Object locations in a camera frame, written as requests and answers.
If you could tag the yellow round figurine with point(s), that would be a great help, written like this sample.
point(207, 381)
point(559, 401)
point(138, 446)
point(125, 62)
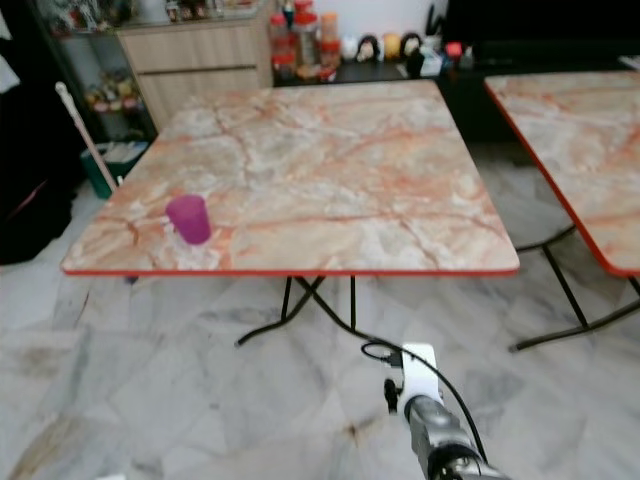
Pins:
point(391, 46)

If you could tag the glass display shelf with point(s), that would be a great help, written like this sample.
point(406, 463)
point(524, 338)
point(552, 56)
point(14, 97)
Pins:
point(95, 65)

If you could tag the dark hanging clothes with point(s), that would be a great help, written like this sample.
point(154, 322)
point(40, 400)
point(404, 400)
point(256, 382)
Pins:
point(35, 190)

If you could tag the tall red-lidded jar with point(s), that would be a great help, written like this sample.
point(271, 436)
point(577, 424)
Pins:
point(305, 40)

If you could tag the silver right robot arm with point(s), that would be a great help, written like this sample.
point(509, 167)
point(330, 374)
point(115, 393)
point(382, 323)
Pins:
point(445, 435)

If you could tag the small white jar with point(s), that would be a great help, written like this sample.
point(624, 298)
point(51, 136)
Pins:
point(432, 63)

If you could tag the black television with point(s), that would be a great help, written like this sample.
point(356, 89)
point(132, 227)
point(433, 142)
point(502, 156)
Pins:
point(540, 32)

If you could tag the marble folding table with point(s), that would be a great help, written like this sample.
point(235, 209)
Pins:
point(580, 140)
point(310, 165)

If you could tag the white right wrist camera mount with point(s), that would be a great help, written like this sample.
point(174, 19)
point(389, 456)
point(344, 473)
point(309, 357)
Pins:
point(420, 375)

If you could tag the green storage box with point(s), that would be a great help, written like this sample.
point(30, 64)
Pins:
point(120, 162)

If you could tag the light wooden drawer cabinet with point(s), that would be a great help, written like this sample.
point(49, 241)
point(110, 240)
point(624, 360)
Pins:
point(195, 70)

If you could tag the purple plastic cup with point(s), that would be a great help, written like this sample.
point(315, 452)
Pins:
point(189, 221)

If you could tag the white round figurine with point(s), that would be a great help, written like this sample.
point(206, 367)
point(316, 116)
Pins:
point(350, 49)

